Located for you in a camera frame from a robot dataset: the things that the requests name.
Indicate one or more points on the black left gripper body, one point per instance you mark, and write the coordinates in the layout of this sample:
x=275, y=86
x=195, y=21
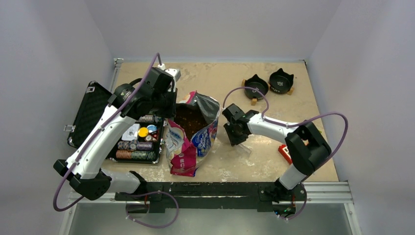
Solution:
x=164, y=104

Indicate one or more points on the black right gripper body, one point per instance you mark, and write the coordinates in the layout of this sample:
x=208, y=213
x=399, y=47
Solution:
x=234, y=135

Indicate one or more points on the clear plastic scoop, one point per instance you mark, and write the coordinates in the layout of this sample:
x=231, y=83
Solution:
x=243, y=150

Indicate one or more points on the pink pet food bag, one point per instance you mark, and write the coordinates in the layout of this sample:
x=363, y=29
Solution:
x=191, y=133

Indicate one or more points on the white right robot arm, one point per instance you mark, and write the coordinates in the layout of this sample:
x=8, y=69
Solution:
x=307, y=147

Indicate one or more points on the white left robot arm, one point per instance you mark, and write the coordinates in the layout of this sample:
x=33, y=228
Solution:
x=155, y=94

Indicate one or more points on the blue dealer chip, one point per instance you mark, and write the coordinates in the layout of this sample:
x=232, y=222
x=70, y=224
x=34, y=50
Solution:
x=151, y=128

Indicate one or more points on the yellow poker chip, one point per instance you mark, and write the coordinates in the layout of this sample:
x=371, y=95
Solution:
x=143, y=132

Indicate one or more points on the black poker chip case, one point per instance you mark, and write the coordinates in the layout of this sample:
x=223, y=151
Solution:
x=130, y=148

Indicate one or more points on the black cat bowl left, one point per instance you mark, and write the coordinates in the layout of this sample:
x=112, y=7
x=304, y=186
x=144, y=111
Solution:
x=254, y=85

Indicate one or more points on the black cat bowl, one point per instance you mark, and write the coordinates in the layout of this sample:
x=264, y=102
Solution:
x=281, y=82
x=254, y=85

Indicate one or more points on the red toy brick bus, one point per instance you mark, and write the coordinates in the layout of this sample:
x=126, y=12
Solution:
x=284, y=152

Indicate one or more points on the black cat bowl right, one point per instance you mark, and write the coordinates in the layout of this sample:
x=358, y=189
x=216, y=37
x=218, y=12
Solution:
x=281, y=82

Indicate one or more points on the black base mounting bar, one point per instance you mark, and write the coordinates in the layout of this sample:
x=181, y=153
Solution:
x=260, y=196

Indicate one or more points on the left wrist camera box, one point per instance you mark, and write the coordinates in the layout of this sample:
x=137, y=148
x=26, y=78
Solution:
x=176, y=73

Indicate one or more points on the aluminium corner rail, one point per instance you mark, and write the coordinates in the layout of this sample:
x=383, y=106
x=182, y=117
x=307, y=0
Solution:
x=117, y=66

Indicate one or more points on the aluminium front rail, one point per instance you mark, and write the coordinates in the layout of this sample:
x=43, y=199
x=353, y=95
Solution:
x=327, y=210

